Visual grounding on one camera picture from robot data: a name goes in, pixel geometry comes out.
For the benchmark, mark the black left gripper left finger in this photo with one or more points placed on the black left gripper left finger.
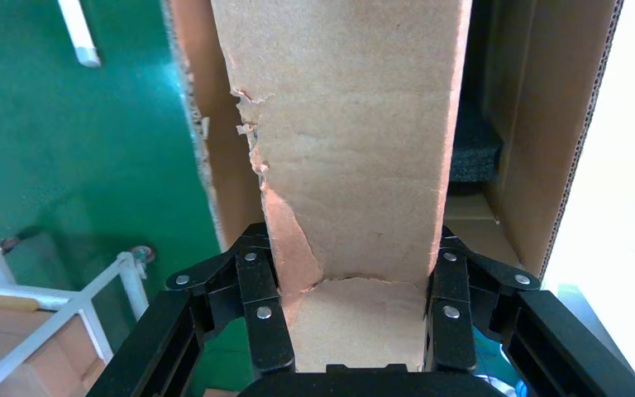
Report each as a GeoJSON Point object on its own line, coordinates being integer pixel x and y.
{"type": "Point", "coordinates": [265, 334]}

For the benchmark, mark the small cardboard box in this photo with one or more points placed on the small cardboard box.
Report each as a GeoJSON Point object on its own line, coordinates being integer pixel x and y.
{"type": "Point", "coordinates": [350, 137]}

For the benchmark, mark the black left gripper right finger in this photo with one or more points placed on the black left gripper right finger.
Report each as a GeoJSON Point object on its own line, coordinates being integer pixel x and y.
{"type": "Point", "coordinates": [451, 334]}

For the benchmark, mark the dark foam block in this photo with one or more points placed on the dark foam block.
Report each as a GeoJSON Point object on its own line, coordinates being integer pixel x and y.
{"type": "Point", "coordinates": [473, 148]}

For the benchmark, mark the large cardboard box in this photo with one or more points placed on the large cardboard box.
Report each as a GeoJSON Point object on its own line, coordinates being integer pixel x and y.
{"type": "Point", "coordinates": [547, 137]}

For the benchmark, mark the cardboard box on cart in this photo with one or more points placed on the cardboard box on cart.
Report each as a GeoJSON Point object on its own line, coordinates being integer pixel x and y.
{"type": "Point", "coordinates": [49, 361]}

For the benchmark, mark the cart caster wheel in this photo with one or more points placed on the cart caster wheel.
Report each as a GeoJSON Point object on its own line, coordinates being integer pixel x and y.
{"type": "Point", "coordinates": [143, 254]}
{"type": "Point", "coordinates": [19, 239]}

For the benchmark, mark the white tube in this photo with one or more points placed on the white tube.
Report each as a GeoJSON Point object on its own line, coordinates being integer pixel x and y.
{"type": "Point", "coordinates": [79, 33]}

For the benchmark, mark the white metal cart frame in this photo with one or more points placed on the white metal cart frame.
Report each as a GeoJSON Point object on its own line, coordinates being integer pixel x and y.
{"type": "Point", "coordinates": [76, 304]}

